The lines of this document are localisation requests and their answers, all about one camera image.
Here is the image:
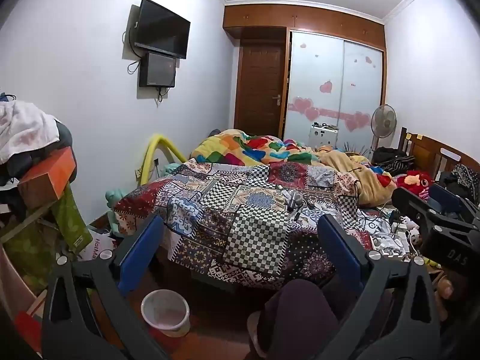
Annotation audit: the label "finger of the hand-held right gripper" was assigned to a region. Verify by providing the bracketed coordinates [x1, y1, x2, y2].
[427, 183, 480, 219]
[392, 185, 477, 235]

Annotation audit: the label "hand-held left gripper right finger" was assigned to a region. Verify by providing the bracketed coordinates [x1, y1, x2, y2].
[314, 213, 442, 360]

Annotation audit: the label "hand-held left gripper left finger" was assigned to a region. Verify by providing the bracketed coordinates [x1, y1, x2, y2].
[40, 214, 166, 360]

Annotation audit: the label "white plastic waste bin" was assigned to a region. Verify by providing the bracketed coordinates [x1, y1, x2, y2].
[141, 289, 191, 338]

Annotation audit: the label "person's right hand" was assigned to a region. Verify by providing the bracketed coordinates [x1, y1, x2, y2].
[436, 275, 457, 321]

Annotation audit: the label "red plush toy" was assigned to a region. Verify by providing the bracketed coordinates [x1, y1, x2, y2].
[397, 170, 434, 196]

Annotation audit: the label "white plastic shopping bag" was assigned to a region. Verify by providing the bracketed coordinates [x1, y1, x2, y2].
[80, 229, 117, 262]

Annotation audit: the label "black striped cloth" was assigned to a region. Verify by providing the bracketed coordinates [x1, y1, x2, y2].
[371, 146, 415, 173]

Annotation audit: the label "wooden headboard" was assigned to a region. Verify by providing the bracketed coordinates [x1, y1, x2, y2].
[398, 127, 480, 185]

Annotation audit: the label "white power strip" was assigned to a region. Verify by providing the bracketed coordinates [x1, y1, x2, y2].
[369, 232, 410, 260]

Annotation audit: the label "beige blanket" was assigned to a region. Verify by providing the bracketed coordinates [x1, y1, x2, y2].
[319, 149, 397, 208]

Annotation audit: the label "teal plush toy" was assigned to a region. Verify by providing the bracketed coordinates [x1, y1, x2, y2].
[105, 189, 125, 238]

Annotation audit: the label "green leaf fabric bag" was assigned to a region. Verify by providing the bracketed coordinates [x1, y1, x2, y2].
[54, 185, 94, 260]
[4, 210, 57, 290]

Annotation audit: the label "person's dark trouser leg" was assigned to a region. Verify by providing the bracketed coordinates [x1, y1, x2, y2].
[259, 279, 357, 360]

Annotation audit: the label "standing fan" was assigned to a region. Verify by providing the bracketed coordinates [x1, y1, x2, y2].
[370, 104, 397, 151]

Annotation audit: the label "patchwork bedsheet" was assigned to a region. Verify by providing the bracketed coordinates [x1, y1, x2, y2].
[112, 157, 372, 290]

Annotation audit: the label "yellow foam tube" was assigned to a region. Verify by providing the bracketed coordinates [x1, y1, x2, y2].
[137, 135, 188, 188]

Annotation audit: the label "white box appliance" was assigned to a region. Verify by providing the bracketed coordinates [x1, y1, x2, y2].
[309, 123, 339, 147]

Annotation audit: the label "orange box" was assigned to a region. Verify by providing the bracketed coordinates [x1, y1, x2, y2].
[17, 146, 77, 211]

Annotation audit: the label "pink slipper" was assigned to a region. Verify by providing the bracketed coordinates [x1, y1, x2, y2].
[245, 311, 271, 357]

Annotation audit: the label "frosted sliding wardrobe door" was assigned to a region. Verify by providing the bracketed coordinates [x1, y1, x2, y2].
[284, 32, 344, 147]
[337, 40, 384, 151]

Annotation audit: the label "pink box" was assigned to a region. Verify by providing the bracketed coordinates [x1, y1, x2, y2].
[0, 245, 38, 319]

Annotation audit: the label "dark clothes pile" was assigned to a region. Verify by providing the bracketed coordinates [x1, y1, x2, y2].
[0, 120, 78, 188]

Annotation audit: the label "red leaf paper bag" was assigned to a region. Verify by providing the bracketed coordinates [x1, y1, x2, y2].
[13, 309, 44, 354]

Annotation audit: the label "colourful block quilt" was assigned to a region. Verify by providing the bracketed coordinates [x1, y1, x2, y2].
[189, 129, 338, 166]

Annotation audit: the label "pink heart stickers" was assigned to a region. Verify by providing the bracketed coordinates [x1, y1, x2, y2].
[289, 43, 377, 133]

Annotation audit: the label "white towel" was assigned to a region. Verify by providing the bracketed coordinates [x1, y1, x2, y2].
[0, 101, 61, 166]

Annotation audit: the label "brown wooden door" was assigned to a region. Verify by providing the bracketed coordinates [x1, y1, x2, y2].
[234, 39, 287, 139]

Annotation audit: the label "small black monitor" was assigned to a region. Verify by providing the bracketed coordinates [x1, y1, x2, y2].
[138, 52, 177, 89]

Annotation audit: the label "wooden wardrobe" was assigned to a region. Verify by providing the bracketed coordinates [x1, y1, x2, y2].
[223, 4, 388, 154]

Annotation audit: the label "black flat television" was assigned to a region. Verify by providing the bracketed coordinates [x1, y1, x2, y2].
[133, 0, 191, 60]

